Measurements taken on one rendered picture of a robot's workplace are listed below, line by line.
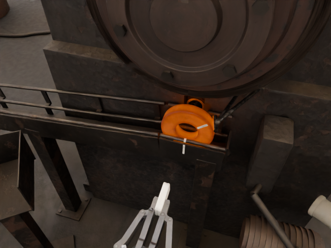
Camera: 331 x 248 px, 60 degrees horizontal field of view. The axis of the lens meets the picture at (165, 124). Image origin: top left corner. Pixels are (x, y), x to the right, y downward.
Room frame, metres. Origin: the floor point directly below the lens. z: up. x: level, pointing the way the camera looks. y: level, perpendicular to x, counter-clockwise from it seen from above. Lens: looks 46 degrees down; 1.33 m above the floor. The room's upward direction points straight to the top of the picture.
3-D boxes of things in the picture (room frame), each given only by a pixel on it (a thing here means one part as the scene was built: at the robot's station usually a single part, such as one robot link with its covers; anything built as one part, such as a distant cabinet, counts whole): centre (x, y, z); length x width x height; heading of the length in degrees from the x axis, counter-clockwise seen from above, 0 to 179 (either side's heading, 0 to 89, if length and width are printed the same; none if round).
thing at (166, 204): (0.30, -0.01, 0.74); 0.05 x 0.03 x 0.01; 163
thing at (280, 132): (0.51, -0.29, 0.68); 0.11 x 0.08 x 0.24; 163
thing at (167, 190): (0.33, 0.00, 0.75); 0.07 x 0.01 x 0.03; 163
